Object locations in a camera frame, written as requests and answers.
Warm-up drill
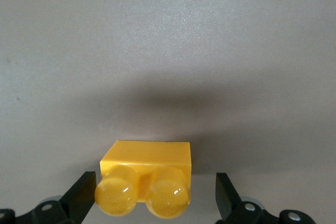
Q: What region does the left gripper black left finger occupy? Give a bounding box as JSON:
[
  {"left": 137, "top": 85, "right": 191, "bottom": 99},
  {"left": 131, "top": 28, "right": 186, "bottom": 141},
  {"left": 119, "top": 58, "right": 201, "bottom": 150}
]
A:
[{"left": 0, "top": 171, "right": 97, "bottom": 224}]

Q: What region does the yellow two-stud block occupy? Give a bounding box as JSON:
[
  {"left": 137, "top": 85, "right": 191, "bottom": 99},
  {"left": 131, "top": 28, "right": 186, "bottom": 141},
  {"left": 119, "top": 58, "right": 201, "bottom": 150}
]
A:
[{"left": 94, "top": 140, "right": 193, "bottom": 220}]

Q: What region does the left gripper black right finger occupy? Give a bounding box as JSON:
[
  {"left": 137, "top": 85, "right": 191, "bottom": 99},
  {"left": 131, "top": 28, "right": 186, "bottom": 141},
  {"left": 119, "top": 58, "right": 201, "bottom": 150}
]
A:
[{"left": 215, "top": 173, "right": 315, "bottom": 224}]

